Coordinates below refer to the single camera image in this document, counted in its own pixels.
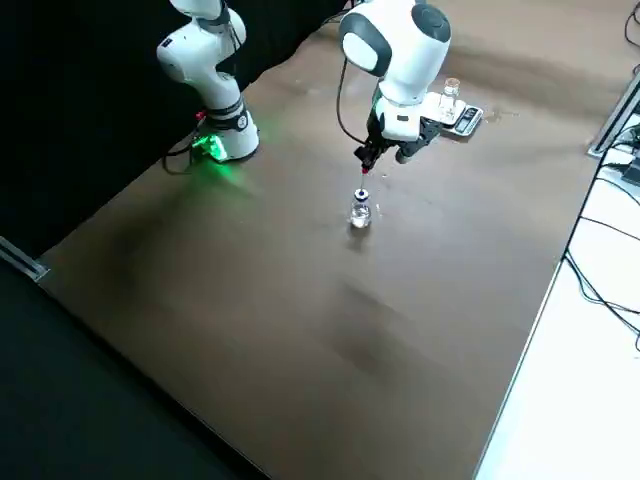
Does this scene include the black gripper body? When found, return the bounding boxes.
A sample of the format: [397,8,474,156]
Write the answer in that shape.
[367,97,396,149]

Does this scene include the clear glass bottle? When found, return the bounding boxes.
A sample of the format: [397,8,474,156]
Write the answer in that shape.
[438,77,461,122]

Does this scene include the clear dropper bottle blue cap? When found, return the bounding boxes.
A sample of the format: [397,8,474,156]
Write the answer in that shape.
[348,187,373,231]

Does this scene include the silver electronic balance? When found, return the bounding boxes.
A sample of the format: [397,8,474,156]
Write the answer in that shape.
[422,92,485,137]

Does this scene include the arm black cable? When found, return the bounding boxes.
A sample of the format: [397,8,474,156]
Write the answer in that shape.
[335,57,371,144]

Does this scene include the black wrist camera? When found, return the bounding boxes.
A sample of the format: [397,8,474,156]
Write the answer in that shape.
[396,117,442,165]

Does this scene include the base black cables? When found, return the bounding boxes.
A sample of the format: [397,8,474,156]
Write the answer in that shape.
[162,137,204,176]

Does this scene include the long black cable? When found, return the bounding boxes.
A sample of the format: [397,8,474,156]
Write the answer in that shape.
[563,149,640,334]

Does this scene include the aluminium profile post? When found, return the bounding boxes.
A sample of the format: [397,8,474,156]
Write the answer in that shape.
[587,74,640,159]

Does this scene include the black hanging cable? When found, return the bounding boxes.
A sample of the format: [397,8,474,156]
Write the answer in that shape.
[622,0,640,49]

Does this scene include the aluminium table edge rail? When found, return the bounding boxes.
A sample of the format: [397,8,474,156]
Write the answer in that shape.
[0,234,51,284]

